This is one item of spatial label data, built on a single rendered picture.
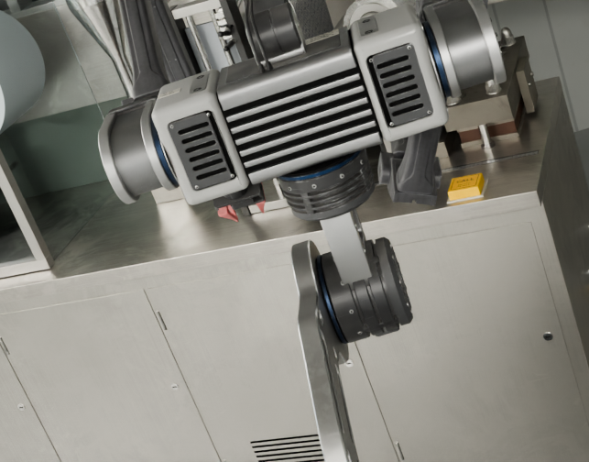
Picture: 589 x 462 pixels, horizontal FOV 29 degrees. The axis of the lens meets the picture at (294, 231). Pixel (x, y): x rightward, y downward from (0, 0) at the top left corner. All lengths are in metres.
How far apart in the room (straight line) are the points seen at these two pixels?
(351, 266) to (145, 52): 0.52
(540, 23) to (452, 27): 3.26
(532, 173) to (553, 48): 2.38
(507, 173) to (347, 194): 0.98
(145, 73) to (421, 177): 0.50
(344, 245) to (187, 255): 1.12
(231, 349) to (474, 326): 0.62
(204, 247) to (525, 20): 2.42
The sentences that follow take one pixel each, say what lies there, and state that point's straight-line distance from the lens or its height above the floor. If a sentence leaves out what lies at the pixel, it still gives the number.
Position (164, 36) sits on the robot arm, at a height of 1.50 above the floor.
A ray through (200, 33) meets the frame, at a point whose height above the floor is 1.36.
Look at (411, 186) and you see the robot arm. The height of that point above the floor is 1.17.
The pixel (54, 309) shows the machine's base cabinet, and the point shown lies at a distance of 3.06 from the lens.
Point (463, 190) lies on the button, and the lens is 2.53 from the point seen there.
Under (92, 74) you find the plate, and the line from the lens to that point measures 3.39.
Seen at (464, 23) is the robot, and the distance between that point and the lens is 1.63.
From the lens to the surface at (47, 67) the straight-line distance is 3.25.
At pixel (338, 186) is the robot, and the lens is 1.65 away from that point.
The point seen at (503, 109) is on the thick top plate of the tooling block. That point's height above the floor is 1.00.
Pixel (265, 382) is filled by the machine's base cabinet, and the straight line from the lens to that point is 2.94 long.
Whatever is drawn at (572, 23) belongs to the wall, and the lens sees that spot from 4.91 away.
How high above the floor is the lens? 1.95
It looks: 23 degrees down
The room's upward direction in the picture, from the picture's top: 21 degrees counter-clockwise
